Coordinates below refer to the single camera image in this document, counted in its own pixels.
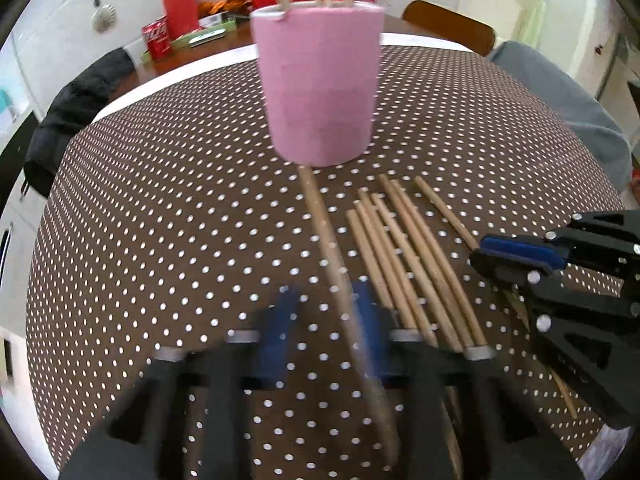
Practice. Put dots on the chair with grey cover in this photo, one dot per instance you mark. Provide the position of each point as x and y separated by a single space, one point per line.
560 95

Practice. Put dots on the red cola can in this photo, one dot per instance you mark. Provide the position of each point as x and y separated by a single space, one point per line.
157 40

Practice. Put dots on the pink cup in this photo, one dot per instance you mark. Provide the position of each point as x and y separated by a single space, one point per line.
320 85

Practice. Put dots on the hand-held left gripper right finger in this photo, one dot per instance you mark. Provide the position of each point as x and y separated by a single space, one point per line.
372 332

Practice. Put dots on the red box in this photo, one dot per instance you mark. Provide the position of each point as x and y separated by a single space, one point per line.
180 10

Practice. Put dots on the green tray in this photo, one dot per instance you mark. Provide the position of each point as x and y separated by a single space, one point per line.
236 22

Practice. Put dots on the white sideboard cabinet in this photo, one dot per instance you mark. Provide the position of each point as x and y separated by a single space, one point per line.
10 240

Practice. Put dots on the hanging round brush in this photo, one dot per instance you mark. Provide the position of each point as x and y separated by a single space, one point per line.
104 20

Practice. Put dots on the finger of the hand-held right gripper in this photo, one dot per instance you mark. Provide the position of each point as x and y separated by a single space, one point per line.
575 320
520 251

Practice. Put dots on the orange snack packets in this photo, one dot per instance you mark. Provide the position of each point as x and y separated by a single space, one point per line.
225 6

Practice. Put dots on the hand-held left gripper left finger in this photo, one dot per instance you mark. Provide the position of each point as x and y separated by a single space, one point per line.
280 330

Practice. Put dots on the wooden chair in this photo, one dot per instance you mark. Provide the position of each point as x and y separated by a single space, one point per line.
450 22

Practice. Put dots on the black jacket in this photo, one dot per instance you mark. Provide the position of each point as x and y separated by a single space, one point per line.
75 110

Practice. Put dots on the wooden dining table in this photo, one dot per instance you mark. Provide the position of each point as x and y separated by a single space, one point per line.
220 44

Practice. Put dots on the white table cloth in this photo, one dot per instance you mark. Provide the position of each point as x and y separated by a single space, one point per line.
150 84

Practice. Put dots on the white flat device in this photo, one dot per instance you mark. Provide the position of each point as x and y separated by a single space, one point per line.
207 36

